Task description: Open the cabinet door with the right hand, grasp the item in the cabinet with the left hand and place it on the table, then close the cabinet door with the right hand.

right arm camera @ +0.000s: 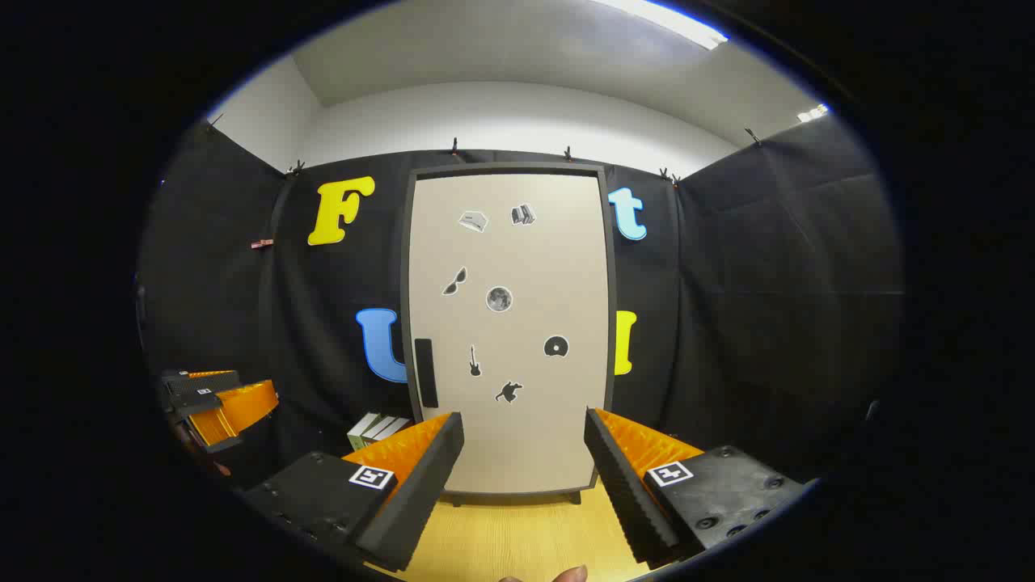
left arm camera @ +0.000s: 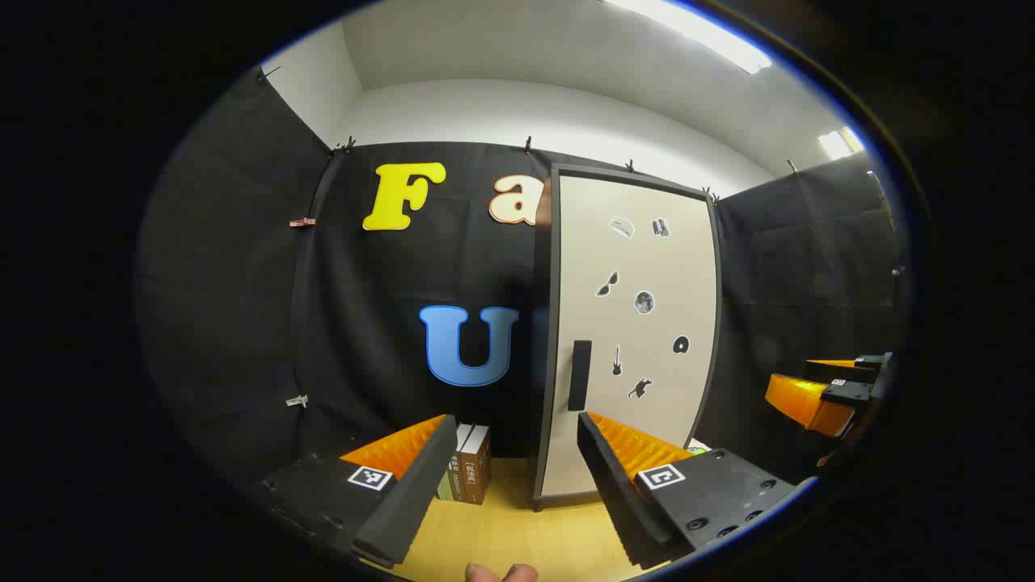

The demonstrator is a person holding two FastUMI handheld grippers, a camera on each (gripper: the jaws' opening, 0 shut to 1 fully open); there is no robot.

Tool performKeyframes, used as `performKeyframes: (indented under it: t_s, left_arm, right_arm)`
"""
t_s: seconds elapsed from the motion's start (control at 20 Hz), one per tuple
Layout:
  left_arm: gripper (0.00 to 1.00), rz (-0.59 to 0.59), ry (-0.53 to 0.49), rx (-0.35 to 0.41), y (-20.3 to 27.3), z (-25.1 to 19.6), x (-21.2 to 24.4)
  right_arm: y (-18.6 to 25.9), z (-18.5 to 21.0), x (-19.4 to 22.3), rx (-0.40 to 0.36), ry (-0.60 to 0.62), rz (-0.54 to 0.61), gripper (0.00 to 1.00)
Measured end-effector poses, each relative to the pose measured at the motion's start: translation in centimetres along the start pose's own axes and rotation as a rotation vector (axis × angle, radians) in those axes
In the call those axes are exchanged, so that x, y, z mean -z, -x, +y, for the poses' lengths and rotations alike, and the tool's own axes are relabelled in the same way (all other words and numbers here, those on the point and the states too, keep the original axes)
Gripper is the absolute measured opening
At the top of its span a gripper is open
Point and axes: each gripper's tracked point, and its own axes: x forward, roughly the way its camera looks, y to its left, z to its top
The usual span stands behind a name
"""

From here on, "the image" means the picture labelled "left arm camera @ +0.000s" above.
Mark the black backdrop cloth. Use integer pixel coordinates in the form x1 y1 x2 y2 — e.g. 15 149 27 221
133 65 906 494

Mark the dark grey cabinet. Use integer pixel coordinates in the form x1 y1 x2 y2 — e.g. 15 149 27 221
530 162 725 512

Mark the dark brown book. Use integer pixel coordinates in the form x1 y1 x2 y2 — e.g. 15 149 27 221
447 423 476 502

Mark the long ceiling strip light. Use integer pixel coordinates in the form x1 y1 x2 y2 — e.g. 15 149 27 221
602 0 773 75

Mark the reddish brown book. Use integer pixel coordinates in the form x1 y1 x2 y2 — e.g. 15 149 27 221
457 426 492 506

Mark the short ceiling light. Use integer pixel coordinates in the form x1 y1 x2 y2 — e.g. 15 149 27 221
817 127 864 161

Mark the light grey cabinet door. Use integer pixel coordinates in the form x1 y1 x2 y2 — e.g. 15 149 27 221
538 174 720 500

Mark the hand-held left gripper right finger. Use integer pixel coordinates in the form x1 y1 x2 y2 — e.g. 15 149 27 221
577 411 817 571

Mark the black door handle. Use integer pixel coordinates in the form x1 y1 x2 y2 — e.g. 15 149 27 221
568 339 593 411

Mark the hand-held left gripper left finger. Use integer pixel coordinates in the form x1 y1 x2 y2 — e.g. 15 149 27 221
243 414 459 569

